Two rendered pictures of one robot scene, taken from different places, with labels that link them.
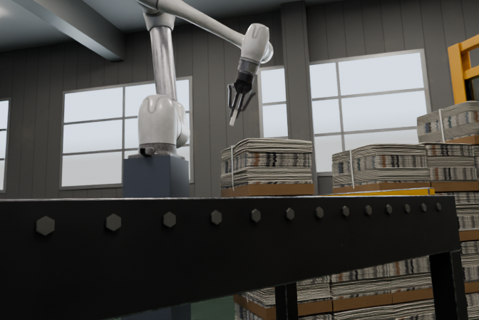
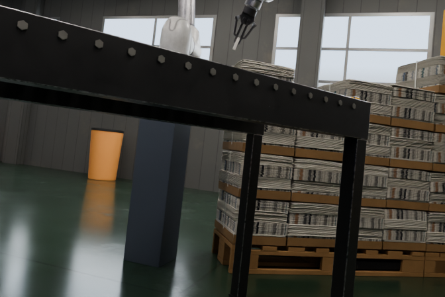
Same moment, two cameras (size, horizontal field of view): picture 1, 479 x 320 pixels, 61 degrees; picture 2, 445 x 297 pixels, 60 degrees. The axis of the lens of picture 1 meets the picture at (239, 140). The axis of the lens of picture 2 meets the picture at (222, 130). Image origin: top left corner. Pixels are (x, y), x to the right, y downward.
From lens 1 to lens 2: 0.38 m
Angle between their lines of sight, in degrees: 8
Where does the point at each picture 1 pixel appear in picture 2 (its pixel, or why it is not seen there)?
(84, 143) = not seen: hidden behind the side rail
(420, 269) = (368, 183)
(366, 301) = (318, 198)
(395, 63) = (405, 23)
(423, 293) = (366, 202)
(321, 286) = (285, 180)
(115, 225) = (132, 53)
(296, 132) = (302, 77)
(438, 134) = (412, 82)
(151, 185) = not seen: hidden behind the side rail
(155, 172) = not seen: hidden behind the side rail
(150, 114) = (170, 31)
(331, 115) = (337, 65)
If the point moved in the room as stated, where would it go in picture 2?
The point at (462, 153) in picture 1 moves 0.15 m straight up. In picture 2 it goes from (424, 98) to (426, 73)
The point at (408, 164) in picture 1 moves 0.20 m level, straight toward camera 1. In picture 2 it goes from (375, 100) to (371, 94)
